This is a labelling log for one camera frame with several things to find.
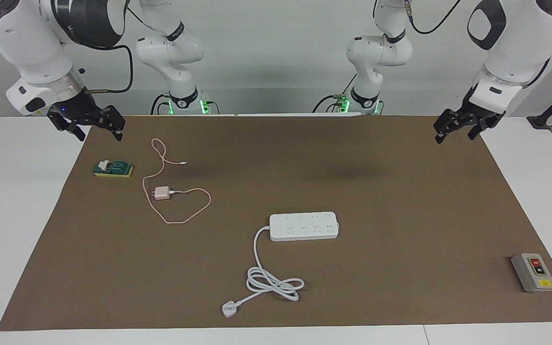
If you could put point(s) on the white power strip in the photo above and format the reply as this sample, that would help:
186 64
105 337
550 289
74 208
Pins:
304 227

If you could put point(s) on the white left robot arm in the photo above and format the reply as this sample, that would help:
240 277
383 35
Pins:
511 52

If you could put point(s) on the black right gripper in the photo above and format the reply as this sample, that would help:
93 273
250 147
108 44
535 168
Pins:
82 112

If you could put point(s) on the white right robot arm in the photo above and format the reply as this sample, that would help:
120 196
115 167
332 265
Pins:
22 43

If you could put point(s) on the brown table mat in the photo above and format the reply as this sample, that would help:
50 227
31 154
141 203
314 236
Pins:
352 287

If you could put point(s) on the green knife switch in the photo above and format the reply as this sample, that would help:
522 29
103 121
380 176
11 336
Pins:
118 167

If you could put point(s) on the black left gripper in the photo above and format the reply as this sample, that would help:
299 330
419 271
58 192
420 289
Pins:
482 119

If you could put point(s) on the pink charger adapter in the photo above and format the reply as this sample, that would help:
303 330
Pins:
163 193

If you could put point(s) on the white three-pin plug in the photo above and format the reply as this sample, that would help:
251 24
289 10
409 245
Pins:
230 309

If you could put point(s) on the grey on-off switch box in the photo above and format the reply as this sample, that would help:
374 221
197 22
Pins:
532 273

